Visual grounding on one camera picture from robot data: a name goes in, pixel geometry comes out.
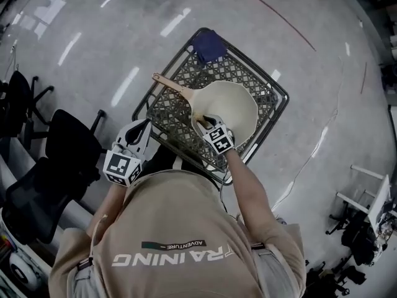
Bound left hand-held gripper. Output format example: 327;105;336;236
103;119;153;187

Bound white round appliance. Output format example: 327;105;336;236
8;252;42;291

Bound cream frying pan wooden handle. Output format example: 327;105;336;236
151;72;258;148

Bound blue cloth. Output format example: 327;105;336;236
190;29;227;64

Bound person's left forearm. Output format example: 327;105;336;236
86;180;128;248

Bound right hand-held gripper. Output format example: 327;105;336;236
202;114;236;155

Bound person's right forearm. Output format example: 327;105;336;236
223;149;282;240

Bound white desk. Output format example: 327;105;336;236
336;164;395;231

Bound black mesh office chair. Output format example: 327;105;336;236
4;156;100;245

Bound white floor cable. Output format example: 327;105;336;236
269;54;347;210

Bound person's printed t-shirt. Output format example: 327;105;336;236
48;169;308;298

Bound dark woven lattice table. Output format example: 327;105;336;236
132;27;291;186

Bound person's black trousers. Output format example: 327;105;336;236
141;144;190;175

